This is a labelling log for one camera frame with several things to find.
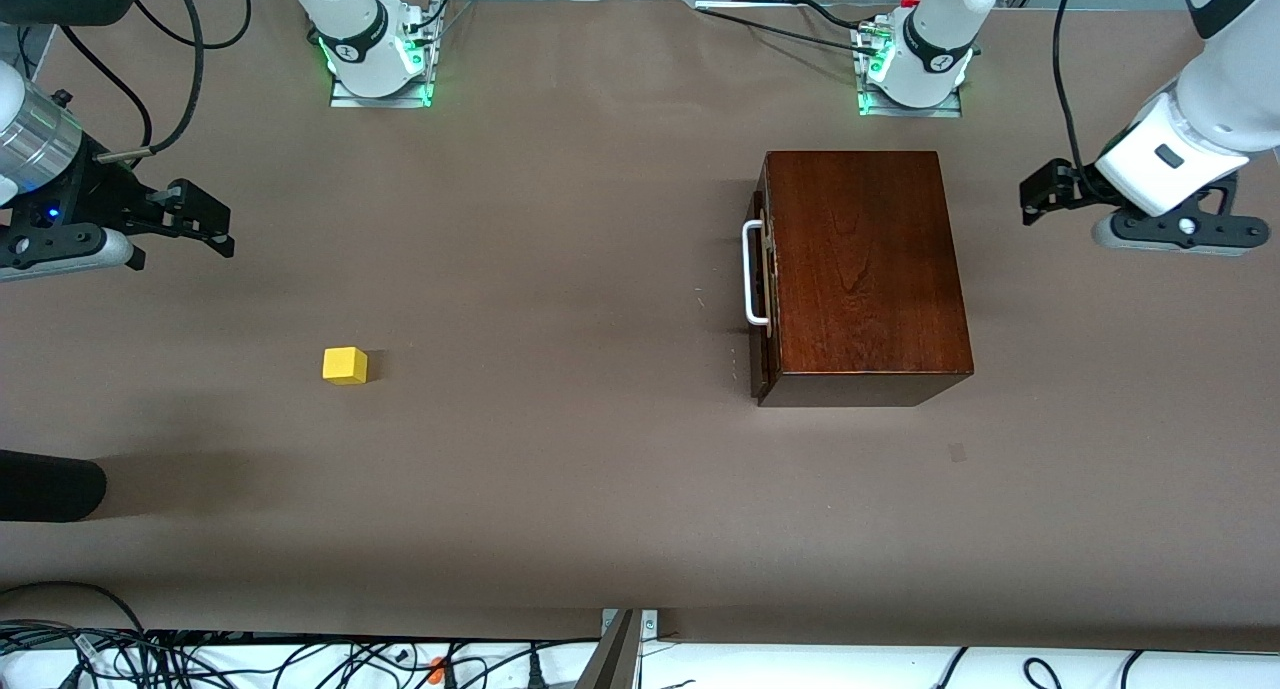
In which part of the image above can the yellow cube block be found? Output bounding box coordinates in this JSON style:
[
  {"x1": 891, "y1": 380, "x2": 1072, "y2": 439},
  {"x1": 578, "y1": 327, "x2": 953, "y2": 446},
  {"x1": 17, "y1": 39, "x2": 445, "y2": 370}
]
[{"x1": 322, "y1": 347, "x2": 369, "y2": 386}]

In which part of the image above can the wooden drawer with white handle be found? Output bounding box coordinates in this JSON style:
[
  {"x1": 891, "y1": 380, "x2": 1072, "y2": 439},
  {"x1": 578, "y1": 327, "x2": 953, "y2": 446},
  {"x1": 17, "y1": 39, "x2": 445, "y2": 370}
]
[{"x1": 741, "y1": 191, "x2": 773, "y2": 365}]

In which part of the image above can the dark brown wooden cabinet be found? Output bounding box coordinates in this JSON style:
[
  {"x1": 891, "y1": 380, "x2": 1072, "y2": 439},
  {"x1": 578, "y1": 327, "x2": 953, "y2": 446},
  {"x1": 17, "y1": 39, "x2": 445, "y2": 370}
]
[{"x1": 750, "y1": 150, "x2": 975, "y2": 408}]

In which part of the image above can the black cylindrical object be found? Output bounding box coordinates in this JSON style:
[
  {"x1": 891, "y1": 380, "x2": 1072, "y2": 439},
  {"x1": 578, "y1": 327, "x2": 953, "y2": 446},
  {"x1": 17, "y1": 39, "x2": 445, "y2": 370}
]
[{"x1": 0, "y1": 450, "x2": 108, "y2": 523}]

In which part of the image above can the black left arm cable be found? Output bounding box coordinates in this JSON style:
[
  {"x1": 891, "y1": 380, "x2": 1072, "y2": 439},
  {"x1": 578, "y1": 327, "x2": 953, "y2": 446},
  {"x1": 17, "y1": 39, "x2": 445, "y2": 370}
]
[{"x1": 1052, "y1": 0, "x2": 1093, "y2": 170}]

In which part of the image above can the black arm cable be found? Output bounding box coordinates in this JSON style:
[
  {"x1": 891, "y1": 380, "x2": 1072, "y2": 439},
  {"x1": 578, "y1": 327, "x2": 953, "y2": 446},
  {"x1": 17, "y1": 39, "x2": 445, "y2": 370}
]
[
  {"x1": 58, "y1": 0, "x2": 253, "y2": 162},
  {"x1": 1052, "y1": 0, "x2": 1093, "y2": 170}
]

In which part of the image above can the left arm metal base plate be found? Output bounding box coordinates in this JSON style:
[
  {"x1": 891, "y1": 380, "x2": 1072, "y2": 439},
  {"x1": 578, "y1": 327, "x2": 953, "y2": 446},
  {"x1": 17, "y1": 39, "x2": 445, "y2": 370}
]
[{"x1": 856, "y1": 29, "x2": 964, "y2": 119}]

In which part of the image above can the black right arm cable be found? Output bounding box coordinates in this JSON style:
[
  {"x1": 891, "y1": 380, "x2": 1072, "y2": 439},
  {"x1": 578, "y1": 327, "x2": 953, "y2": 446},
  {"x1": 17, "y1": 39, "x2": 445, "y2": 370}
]
[{"x1": 58, "y1": 0, "x2": 253, "y2": 162}]

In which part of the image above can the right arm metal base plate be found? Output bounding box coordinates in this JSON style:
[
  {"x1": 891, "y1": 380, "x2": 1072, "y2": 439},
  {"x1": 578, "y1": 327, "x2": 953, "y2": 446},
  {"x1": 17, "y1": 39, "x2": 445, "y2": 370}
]
[{"x1": 329, "y1": 29, "x2": 437, "y2": 109}]

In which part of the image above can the black cable on table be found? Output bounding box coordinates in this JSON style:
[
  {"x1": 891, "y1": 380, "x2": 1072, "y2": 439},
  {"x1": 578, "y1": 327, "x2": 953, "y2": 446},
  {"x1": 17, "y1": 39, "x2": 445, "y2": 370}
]
[{"x1": 695, "y1": 0, "x2": 883, "y2": 58}]

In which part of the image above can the tangled black cable bundle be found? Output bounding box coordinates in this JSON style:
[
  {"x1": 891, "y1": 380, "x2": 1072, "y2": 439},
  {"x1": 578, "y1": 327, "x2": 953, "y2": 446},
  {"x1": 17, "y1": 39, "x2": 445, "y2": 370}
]
[{"x1": 0, "y1": 581, "x2": 601, "y2": 689}]

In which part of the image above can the metal bracket at table edge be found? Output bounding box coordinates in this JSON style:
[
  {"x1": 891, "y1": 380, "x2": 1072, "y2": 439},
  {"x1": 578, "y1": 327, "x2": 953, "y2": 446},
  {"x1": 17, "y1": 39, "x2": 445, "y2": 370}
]
[{"x1": 575, "y1": 608, "x2": 661, "y2": 689}]

